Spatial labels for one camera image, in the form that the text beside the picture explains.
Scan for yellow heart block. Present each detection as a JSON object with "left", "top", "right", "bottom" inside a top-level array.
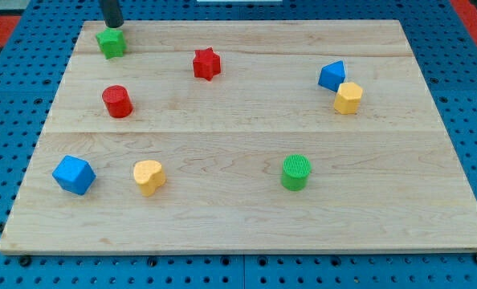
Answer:
[{"left": 132, "top": 160, "right": 166, "bottom": 197}]

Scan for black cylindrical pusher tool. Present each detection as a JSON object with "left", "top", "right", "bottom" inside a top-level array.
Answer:
[{"left": 99, "top": 0, "right": 124, "bottom": 28}]

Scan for green cylinder block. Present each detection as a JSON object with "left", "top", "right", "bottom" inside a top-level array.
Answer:
[{"left": 281, "top": 154, "right": 312, "bottom": 191}]

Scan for green star block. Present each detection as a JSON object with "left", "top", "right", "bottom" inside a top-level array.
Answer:
[{"left": 96, "top": 28, "right": 127, "bottom": 59}]

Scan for red cylinder block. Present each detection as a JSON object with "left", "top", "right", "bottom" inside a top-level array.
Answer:
[{"left": 102, "top": 85, "right": 133, "bottom": 118}]

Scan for blue triangular prism block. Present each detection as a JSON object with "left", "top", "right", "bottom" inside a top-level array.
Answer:
[{"left": 318, "top": 60, "right": 346, "bottom": 92}]

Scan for red star block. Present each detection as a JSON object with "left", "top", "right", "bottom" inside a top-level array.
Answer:
[{"left": 193, "top": 47, "right": 221, "bottom": 81}]

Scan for light wooden board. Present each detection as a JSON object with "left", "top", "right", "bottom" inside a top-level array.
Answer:
[{"left": 0, "top": 20, "right": 477, "bottom": 255}]

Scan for blue cube block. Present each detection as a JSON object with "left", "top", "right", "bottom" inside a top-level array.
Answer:
[{"left": 52, "top": 155, "right": 96, "bottom": 195}]

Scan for yellow hexagon block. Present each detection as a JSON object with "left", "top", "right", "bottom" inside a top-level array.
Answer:
[{"left": 333, "top": 82, "right": 363, "bottom": 115}]

